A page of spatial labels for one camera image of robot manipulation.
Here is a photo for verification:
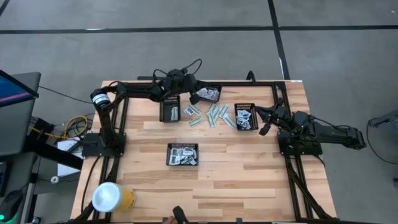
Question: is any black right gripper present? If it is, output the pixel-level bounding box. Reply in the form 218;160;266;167
254;105;294;137

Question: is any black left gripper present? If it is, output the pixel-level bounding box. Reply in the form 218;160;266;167
174;73;201;106

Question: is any black slotted plastic basket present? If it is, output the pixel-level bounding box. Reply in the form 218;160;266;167
165;142;200;167
194;80;223;105
233;103;259;131
159;95;182;123

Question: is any black handheld device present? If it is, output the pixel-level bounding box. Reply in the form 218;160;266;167
172;205;190;224

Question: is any grey rolling cart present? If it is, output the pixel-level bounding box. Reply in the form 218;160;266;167
368;108;398;129

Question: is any white-lidded yellow wipes canister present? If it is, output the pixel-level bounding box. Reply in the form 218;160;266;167
91;181;137;213

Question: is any white paper sheet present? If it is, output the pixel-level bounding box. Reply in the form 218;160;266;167
57;138;83;177

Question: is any black diagonal support beam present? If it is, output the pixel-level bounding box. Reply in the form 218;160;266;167
23;135;85;171

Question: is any grey desk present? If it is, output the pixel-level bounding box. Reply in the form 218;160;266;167
0;71;42;157

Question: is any black computer monitor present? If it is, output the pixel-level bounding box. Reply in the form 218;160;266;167
0;68;40;108

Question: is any black computer mouse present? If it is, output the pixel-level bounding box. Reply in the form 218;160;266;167
0;189;24;223

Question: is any black aluminium table frame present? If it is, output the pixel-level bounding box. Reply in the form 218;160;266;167
67;70;343;224

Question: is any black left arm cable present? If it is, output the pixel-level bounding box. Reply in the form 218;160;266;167
152;58;203;82

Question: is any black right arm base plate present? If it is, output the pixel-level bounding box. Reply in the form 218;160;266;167
277;130;324;157

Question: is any black floor cable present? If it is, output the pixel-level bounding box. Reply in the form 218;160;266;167
38;85;94;106
365;120;398;166

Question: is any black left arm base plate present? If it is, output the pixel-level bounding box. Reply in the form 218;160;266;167
81;132;127;158

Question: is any yellow cable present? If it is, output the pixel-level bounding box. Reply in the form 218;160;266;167
60;114;90;140

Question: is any black thin cable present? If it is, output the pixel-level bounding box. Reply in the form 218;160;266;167
80;154;103;216

